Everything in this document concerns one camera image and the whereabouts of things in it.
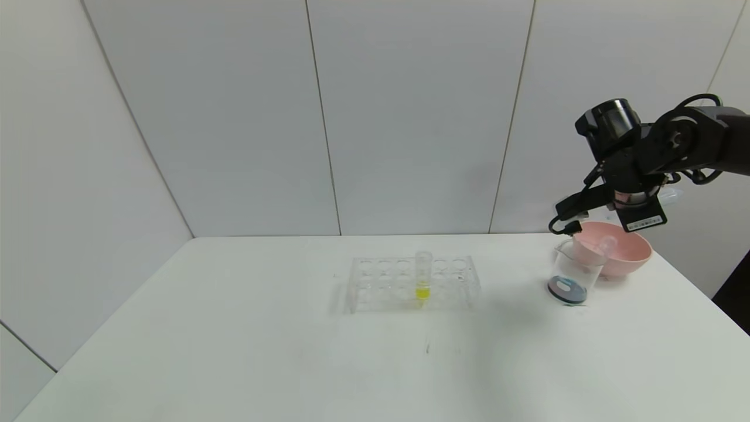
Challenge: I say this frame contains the black camera cable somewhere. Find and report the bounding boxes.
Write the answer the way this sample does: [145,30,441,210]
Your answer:
[548,216,584,236]

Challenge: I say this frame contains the test tube with red pigment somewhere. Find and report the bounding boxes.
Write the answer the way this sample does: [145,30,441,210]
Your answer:
[591,234,618,260]

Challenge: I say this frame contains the test tube with yellow pigment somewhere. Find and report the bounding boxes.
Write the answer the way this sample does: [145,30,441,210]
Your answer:
[414,251,432,300]

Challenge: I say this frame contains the pink bowl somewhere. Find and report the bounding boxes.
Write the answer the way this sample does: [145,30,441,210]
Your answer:
[571,221,652,278]

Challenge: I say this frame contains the clear plastic test tube rack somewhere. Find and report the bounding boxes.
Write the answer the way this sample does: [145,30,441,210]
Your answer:
[343,253,481,314]

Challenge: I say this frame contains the white grey right wrist camera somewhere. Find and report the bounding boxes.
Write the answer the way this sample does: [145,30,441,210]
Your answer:
[554,184,611,222]

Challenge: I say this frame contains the clear glass beaker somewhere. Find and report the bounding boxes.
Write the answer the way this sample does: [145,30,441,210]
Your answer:
[546,238,605,307]

